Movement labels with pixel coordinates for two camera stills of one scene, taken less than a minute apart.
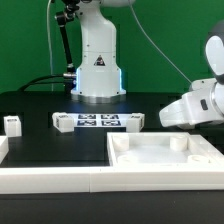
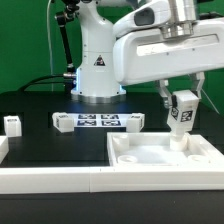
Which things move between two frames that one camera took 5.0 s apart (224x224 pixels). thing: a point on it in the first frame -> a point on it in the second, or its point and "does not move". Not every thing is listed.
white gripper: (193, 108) -> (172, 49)
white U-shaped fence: (64, 180) does not move
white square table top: (162, 149) does not move
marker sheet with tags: (101, 120) does not move
